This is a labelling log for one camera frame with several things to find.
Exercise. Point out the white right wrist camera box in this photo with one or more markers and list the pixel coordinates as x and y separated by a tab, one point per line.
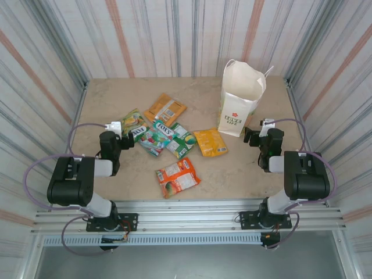
266	125

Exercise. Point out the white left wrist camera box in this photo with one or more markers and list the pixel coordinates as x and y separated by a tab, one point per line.
114	127

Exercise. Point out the Fox's teal candy packet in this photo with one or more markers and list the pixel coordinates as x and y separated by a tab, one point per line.
162	132

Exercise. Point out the Fox's green candy packet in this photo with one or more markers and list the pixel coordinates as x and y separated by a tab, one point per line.
181	142

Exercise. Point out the Fox's red fruit candy packet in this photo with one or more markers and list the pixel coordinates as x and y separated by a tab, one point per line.
149	143

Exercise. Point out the orange mango snack packet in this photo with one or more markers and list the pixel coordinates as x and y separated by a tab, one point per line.
178	178

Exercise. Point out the aluminium rail frame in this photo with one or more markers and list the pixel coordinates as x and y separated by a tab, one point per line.
189	216

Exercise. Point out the green yellow mango snack packet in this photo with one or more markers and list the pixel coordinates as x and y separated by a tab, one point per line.
132	119

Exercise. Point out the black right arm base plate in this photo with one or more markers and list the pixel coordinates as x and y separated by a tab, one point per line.
247	221

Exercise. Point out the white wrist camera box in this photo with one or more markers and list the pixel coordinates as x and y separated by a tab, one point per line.
114	127
266	125

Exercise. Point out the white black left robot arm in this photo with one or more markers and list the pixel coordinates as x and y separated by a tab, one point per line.
69	186

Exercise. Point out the white paper bag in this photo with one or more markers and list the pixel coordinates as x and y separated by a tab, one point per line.
235	116

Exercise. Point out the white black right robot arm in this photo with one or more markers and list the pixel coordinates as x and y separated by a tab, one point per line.
308	180

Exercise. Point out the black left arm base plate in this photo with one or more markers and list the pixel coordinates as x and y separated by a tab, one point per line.
130	222

